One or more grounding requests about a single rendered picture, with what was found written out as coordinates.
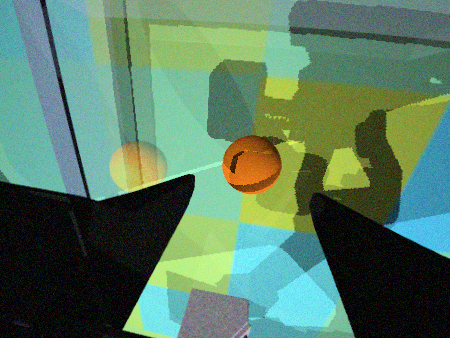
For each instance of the translucent yellow ball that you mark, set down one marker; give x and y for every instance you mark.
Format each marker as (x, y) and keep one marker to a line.
(137, 165)

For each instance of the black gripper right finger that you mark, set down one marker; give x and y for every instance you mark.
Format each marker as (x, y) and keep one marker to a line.
(390, 286)

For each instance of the orange and brown ball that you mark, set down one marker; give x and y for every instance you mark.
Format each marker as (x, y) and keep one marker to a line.
(252, 164)

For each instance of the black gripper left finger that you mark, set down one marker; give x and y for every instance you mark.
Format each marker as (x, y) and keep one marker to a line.
(117, 242)

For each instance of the clear l-shaped low wall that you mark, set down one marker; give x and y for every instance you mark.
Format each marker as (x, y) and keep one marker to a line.
(83, 41)

